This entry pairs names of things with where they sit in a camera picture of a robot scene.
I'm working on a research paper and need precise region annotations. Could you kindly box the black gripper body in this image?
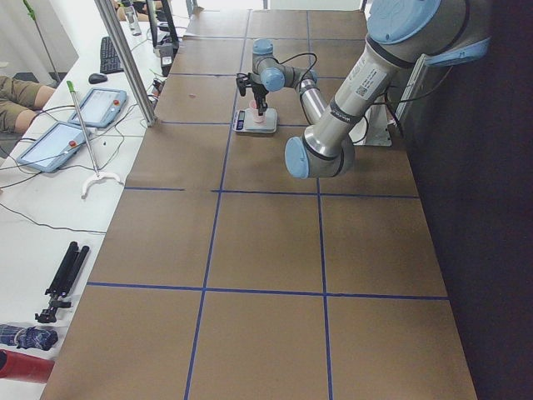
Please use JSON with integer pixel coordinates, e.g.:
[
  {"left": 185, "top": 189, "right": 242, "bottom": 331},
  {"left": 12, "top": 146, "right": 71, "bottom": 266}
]
[{"left": 247, "top": 72, "right": 267, "bottom": 98}]

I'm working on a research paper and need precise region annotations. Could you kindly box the pink paper cup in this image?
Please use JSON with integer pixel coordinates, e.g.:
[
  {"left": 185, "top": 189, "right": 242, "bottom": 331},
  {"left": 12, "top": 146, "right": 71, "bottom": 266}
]
[{"left": 249, "top": 100, "right": 265, "bottom": 123}]

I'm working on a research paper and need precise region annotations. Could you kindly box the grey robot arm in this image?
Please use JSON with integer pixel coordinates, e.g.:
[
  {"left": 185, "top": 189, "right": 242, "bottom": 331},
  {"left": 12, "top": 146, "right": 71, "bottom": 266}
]
[{"left": 237, "top": 1, "right": 492, "bottom": 178}]

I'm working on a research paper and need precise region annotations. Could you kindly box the digital kitchen scale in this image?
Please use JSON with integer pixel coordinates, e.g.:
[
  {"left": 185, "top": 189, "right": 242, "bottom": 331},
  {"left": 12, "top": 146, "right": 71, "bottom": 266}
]
[{"left": 232, "top": 108, "right": 278, "bottom": 134}]

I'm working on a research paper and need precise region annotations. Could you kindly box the black power adapter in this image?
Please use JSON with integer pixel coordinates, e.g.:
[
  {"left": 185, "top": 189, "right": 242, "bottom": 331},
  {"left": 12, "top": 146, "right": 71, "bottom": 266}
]
[{"left": 157, "top": 43, "right": 174, "bottom": 77}]

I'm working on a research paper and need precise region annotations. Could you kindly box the black computer monitor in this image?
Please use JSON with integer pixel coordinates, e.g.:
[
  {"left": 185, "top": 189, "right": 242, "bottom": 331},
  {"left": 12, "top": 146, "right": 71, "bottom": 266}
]
[{"left": 145, "top": 0, "right": 179, "bottom": 52}]

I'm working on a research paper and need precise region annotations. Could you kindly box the clear water bottle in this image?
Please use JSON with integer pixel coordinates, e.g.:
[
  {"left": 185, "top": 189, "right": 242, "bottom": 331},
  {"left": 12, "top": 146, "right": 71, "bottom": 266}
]
[{"left": 123, "top": 5, "right": 142, "bottom": 37}]

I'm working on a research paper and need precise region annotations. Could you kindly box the black computer keyboard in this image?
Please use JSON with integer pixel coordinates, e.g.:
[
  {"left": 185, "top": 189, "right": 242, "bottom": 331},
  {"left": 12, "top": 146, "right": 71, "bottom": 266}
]
[{"left": 99, "top": 37, "right": 124, "bottom": 75}]

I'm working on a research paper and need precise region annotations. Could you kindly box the far blue teach pendant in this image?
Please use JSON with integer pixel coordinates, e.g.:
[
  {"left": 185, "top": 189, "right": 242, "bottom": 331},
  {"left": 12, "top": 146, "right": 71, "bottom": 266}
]
[{"left": 76, "top": 87, "right": 127, "bottom": 128}]

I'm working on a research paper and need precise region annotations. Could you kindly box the blue teach pendant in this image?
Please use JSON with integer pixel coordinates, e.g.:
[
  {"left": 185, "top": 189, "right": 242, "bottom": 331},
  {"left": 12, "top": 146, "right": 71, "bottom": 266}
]
[
  {"left": 76, "top": 87, "right": 127, "bottom": 128},
  {"left": 16, "top": 122, "right": 85, "bottom": 173}
]

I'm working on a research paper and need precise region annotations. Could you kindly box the black computer mouse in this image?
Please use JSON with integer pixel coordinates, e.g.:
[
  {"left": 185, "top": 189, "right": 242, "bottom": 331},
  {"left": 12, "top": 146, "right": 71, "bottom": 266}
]
[{"left": 88, "top": 73, "right": 107, "bottom": 84}]

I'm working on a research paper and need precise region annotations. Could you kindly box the near blue teach pendant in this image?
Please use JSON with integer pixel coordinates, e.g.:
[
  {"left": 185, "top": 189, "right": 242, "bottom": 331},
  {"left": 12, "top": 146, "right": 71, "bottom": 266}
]
[{"left": 16, "top": 122, "right": 85, "bottom": 173}]

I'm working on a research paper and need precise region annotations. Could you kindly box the seated person in brown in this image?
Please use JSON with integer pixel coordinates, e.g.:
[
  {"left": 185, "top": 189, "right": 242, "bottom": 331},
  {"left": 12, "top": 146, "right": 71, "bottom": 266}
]
[{"left": 1, "top": 75, "right": 55, "bottom": 134}]

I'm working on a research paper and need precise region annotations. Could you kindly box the black folded tripod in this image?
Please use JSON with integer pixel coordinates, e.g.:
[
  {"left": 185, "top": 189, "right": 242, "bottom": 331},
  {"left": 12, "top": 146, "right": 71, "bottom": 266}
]
[{"left": 35, "top": 242, "right": 90, "bottom": 323}]

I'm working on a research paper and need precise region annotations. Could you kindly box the blue folded umbrella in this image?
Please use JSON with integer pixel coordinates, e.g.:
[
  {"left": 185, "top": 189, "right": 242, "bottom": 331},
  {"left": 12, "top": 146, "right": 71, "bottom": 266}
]
[{"left": 1, "top": 324, "right": 58, "bottom": 351}]

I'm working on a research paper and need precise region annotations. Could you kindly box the red bottle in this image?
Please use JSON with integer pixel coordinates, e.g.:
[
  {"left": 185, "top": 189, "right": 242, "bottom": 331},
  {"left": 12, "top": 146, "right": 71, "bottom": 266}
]
[{"left": 0, "top": 350, "right": 55, "bottom": 383}]

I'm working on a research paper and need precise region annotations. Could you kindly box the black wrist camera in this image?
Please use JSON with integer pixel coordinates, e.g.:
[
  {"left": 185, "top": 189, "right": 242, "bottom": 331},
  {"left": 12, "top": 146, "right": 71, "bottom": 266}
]
[{"left": 236, "top": 73, "right": 250, "bottom": 97}]

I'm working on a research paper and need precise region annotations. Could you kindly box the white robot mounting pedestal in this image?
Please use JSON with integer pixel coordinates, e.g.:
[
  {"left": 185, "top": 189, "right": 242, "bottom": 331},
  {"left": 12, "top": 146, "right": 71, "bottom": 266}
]
[{"left": 349, "top": 105, "right": 392, "bottom": 147}]

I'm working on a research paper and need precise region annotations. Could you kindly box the aluminium frame post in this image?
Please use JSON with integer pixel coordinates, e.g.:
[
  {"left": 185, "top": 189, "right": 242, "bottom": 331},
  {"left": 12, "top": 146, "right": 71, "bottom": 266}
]
[{"left": 95, "top": 0, "right": 157, "bottom": 127}]

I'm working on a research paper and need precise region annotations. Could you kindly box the green-handled reacher grabber tool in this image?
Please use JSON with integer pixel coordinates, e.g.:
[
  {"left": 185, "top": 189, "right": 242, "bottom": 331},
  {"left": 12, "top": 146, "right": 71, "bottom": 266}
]
[{"left": 67, "top": 80, "right": 122, "bottom": 199}]

